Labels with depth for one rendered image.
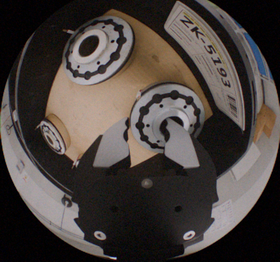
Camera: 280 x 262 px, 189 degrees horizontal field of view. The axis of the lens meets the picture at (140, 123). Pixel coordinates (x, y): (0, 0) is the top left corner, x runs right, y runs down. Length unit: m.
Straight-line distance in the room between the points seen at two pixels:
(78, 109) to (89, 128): 0.04
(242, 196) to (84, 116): 2.99
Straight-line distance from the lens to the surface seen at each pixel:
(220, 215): 2.91
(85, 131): 0.20
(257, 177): 3.05
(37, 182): 3.57
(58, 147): 0.26
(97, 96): 0.15
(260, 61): 1.98
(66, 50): 0.15
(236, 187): 2.88
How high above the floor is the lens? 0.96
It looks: 60 degrees down
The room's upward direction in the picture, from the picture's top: 175 degrees counter-clockwise
